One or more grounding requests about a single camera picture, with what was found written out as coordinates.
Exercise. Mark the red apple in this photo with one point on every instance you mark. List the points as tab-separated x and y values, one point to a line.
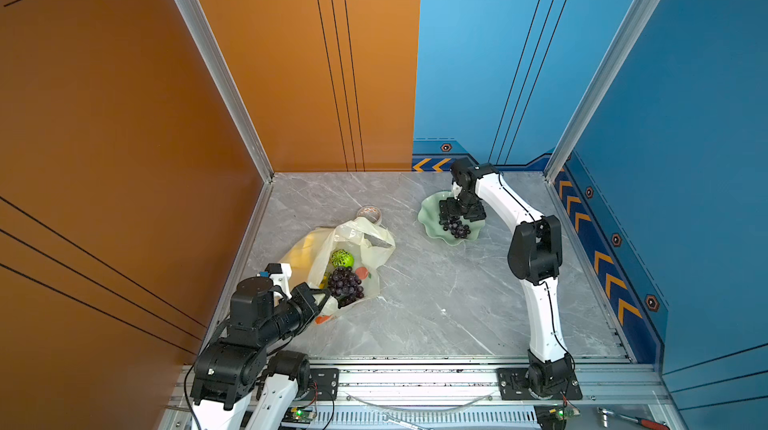
362	273

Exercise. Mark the dark purple grape bunch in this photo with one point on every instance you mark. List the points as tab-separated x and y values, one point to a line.
345	286
456	227

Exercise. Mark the red handled tool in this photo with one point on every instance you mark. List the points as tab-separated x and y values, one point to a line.
606	414

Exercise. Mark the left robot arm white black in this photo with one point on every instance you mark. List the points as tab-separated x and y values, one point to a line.
239	381

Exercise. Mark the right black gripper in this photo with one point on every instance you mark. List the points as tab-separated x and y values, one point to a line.
474	215

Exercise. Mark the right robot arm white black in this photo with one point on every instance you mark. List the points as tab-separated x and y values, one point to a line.
534	257

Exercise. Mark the left green circuit board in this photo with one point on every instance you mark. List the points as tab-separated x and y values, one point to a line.
302	416

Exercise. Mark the aluminium corner post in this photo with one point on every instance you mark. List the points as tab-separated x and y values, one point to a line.
631	28
205	41

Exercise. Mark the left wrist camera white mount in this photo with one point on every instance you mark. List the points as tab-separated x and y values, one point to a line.
279	274

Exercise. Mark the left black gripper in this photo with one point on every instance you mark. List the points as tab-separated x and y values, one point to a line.
302	294

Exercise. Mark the aluminium front rail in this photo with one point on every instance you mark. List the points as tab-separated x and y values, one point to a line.
463	394

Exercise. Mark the left aluminium corner post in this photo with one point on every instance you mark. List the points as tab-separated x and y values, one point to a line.
205	41

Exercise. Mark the green circuit board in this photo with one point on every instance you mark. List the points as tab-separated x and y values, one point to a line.
555	418
302	416

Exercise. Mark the right green circuit board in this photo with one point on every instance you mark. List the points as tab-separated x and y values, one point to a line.
555	418

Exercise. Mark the green kiwi half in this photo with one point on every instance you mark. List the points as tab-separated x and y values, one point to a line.
341	259

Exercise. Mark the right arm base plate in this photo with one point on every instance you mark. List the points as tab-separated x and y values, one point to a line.
519	383

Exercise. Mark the green leaf-shaped plate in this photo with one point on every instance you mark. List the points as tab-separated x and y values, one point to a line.
438	224

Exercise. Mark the clear tape roll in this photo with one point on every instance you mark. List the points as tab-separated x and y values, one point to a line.
370	213

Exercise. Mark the cream plastic bag orange print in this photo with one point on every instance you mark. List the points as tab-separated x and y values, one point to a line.
371	245

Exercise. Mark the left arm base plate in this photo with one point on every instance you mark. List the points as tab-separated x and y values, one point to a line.
323	385

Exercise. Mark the right aluminium corner post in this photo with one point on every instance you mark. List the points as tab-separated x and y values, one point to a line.
631	28

